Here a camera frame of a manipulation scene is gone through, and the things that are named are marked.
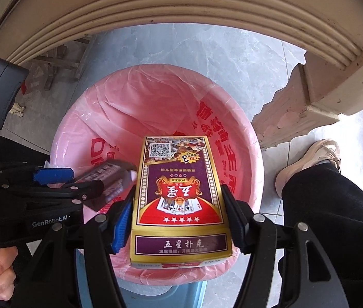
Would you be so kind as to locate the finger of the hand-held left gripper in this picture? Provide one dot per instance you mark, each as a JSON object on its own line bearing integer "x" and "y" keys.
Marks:
{"x": 53, "y": 175}
{"x": 81, "y": 191}

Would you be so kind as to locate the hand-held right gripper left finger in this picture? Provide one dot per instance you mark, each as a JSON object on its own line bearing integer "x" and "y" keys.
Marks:
{"x": 119, "y": 229}

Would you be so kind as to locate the cream round table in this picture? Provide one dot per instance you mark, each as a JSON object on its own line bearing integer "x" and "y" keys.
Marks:
{"x": 200, "y": 9}

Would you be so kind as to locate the blue plastic stool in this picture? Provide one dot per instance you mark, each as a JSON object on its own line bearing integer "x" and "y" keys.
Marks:
{"x": 168, "y": 298}

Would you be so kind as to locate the red and white paper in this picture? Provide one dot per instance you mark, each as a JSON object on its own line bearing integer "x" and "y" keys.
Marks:
{"x": 35, "y": 77}

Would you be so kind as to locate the person's right leg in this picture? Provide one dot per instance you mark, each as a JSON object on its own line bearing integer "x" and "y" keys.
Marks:
{"x": 338, "y": 218}

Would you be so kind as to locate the wooden scraps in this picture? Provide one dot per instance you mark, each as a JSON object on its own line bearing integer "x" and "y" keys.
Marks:
{"x": 62, "y": 61}

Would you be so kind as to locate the small dark card box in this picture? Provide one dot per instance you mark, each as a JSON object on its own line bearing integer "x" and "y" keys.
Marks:
{"x": 114, "y": 179}

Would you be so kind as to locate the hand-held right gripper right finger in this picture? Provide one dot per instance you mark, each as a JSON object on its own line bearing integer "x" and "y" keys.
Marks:
{"x": 236, "y": 227}

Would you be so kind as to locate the red and gold card box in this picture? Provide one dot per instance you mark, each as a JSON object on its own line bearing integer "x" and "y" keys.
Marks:
{"x": 176, "y": 199}

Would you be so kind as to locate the beige sneaker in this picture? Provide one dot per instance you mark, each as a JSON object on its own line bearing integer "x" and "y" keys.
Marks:
{"x": 309, "y": 160}

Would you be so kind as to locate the pink trash bin with bag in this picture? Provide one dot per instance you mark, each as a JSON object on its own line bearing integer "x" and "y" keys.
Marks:
{"x": 130, "y": 109}

